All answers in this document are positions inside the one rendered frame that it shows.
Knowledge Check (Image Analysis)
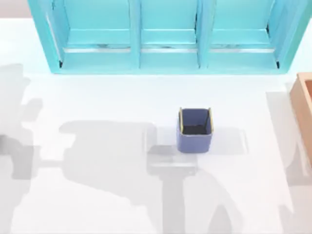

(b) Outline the salmon-coloured shallow box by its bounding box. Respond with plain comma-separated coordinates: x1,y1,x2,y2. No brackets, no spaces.
289,72,312,176

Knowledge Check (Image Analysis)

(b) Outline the light blue rack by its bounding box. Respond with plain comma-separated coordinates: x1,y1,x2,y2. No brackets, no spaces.
27,0,312,76

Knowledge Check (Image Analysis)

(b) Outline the blue square plant pot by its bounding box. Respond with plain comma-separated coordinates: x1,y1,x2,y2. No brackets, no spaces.
176,107,215,154

